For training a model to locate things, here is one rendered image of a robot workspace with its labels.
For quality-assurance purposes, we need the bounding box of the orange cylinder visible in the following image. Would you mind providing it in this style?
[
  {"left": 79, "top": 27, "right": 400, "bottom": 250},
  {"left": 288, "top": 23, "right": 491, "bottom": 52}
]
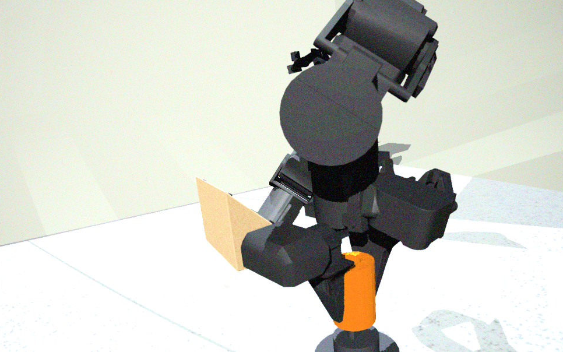
[{"left": 333, "top": 252, "right": 376, "bottom": 332}]

